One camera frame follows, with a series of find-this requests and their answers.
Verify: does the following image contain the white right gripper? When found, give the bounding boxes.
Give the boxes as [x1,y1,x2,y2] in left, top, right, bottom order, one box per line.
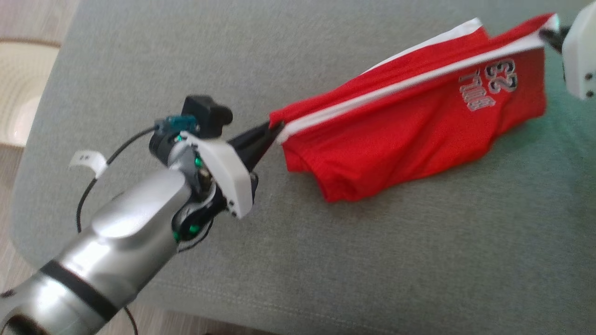
[539,4,596,101]

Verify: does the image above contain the teal left cable connector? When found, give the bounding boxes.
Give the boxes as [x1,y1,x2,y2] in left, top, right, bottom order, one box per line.
[155,115,199,137]

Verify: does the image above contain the white paper label tag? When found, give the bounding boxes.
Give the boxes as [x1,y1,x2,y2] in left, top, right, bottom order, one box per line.
[68,149,108,180]

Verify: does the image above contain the grey fabric sofa seat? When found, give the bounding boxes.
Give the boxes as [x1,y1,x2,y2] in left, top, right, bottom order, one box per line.
[9,0,596,335]

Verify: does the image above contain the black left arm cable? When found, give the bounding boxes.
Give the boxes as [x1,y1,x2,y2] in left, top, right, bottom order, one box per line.
[75,125,162,234]

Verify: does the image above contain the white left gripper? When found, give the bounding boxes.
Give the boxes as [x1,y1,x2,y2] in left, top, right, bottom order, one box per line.
[179,120,285,220]

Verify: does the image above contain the red basketball shorts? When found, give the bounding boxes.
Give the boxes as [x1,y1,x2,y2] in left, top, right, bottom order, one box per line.
[269,13,560,203]

